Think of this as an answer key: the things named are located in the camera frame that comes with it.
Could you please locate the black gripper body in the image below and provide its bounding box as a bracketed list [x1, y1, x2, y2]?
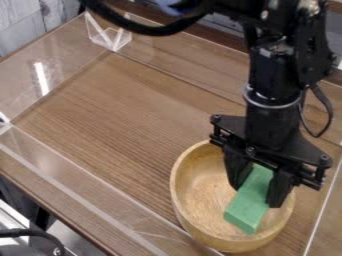
[209, 94, 332, 190]

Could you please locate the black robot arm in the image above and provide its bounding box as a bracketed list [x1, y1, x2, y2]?
[78, 0, 335, 208]

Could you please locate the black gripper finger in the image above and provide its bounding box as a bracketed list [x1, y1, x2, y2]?
[265, 169, 295, 208]
[223, 146, 252, 190]

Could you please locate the clear acrylic tray wall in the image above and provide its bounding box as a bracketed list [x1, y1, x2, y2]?
[0, 118, 223, 256]

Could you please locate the brown wooden bowl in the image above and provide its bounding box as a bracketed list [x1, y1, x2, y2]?
[169, 141, 295, 253]

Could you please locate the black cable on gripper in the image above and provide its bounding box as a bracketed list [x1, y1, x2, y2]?
[297, 83, 335, 139]

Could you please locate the black cable lower left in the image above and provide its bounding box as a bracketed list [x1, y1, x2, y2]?
[0, 228, 68, 256]

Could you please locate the green rectangular block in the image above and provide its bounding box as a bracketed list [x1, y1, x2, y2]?
[223, 165, 272, 235]

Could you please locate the clear acrylic corner bracket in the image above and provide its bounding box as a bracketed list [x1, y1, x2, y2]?
[84, 12, 132, 52]

